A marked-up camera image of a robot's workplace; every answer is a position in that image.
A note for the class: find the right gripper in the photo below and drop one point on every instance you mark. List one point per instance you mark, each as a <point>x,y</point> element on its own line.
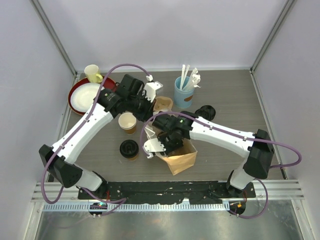
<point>161,138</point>

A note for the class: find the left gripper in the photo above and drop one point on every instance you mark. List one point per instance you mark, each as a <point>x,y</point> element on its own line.
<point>149,110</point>

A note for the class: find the stack of paper cups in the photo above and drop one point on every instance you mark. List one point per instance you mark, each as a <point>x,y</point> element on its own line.
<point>127,121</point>

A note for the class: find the brown paper bag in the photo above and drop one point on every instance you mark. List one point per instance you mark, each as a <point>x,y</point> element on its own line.
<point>180,159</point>

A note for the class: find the black lid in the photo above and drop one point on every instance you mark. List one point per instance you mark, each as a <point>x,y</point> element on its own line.
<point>207,112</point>
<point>129,149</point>

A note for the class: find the paper cup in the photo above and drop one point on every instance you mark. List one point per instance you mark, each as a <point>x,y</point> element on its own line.
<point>133,158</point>

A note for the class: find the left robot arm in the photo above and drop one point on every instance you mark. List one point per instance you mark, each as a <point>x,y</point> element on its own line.
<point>60,158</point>

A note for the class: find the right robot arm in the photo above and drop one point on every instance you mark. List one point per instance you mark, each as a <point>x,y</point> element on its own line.
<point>252,147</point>

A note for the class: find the cardboard cup carrier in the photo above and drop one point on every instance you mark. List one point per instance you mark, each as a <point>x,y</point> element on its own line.
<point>162,104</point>

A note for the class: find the red round tray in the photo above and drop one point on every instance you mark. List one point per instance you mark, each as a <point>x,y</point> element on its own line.
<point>79,83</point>

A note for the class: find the blue straw holder cup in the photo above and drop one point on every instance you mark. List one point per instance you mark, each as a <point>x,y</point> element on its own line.
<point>181,98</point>

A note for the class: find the yellow mug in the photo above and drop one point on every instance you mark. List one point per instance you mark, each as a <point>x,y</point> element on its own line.
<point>92,73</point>

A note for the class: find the white paper plate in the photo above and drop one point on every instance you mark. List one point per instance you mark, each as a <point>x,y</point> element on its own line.
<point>83,96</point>

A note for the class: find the white wrapped straws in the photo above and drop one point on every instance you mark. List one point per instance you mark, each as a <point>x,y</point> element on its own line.
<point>190,81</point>

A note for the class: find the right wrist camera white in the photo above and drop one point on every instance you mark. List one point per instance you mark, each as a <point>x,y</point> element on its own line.
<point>153,147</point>

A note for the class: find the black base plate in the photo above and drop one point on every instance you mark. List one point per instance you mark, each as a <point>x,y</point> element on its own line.
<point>171,192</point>

